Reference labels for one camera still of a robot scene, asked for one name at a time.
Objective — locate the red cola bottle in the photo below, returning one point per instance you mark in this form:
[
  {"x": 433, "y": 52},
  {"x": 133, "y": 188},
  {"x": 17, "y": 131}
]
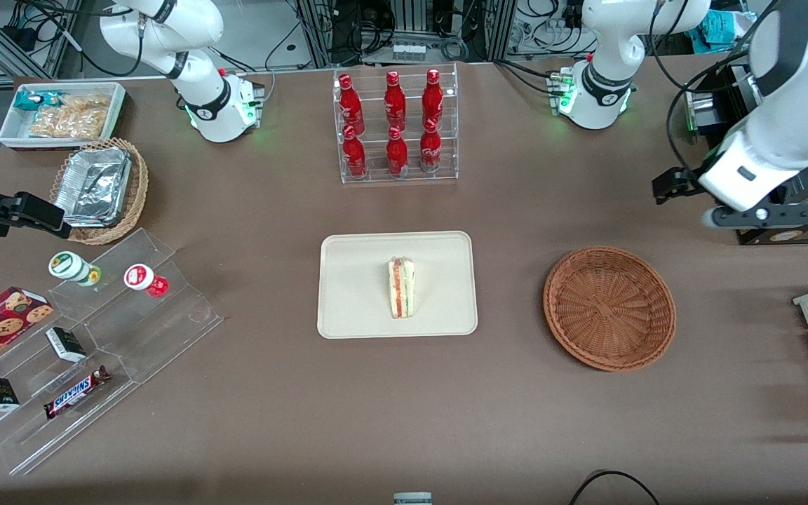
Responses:
[
  {"x": 353, "y": 156},
  {"x": 397, "y": 154},
  {"x": 433, "y": 98},
  {"x": 430, "y": 151},
  {"x": 350, "y": 102},
  {"x": 395, "y": 98}
]

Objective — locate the clear acrylic bottle rack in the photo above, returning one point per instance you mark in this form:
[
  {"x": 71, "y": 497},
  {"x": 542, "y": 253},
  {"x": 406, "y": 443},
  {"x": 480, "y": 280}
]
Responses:
[{"x": 376, "y": 168}]

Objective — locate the white power strip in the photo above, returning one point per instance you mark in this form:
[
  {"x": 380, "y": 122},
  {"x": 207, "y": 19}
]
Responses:
[{"x": 409, "y": 50}]

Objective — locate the white rectangular snack bin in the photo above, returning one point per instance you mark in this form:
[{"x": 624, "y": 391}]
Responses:
[{"x": 11, "y": 130}]

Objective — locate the cream rectangular plastic tray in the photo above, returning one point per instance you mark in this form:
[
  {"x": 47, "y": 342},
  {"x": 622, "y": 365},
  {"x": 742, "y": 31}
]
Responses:
[{"x": 355, "y": 287}]

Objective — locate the red strawberry yogurt cup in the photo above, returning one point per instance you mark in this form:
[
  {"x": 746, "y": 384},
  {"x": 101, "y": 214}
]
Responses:
[{"x": 143, "y": 278}]

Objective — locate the triangle sandwich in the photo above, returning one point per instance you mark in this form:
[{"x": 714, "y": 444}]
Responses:
[{"x": 402, "y": 287}]

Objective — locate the teal snack packet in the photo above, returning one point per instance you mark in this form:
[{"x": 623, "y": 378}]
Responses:
[{"x": 32, "y": 99}]

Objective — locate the light wicker basket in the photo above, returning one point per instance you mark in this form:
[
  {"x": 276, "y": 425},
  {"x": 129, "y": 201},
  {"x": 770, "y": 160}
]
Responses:
[{"x": 134, "y": 189}]

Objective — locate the stacked aluminium foil trays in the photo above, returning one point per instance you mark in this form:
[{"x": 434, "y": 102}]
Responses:
[{"x": 92, "y": 186}]

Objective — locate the small grey device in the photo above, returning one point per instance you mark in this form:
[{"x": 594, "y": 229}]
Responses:
[{"x": 412, "y": 499}]

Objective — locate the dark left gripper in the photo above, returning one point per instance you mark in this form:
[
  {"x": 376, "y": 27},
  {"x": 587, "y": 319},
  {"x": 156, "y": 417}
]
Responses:
[{"x": 684, "y": 180}]

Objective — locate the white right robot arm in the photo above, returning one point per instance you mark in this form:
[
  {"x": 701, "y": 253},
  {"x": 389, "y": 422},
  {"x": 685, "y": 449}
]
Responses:
[{"x": 200, "y": 91}]

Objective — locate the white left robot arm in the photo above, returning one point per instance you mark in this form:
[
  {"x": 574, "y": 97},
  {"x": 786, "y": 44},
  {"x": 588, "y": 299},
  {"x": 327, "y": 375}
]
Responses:
[{"x": 783, "y": 140}]

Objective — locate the green sunflower yogurt cup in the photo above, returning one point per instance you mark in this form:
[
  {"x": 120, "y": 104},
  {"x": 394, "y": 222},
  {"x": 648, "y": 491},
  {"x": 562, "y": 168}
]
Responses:
[{"x": 71, "y": 266}]

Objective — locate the brown round wicker basket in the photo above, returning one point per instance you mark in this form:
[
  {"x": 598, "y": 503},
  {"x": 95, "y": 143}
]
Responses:
[{"x": 607, "y": 308}]

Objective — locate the clear-wrapped cracker packs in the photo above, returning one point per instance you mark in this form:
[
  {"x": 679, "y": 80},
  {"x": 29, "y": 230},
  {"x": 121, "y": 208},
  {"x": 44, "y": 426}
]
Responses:
[{"x": 74, "y": 119}]

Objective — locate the clear acrylic stepped shelf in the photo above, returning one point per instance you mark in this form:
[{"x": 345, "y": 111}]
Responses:
[{"x": 137, "y": 337}]

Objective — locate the Snickers chocolate bar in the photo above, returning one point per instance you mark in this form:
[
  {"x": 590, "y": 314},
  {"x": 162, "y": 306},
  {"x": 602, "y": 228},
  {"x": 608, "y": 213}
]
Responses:
[{"x": 78, "y": 393}]

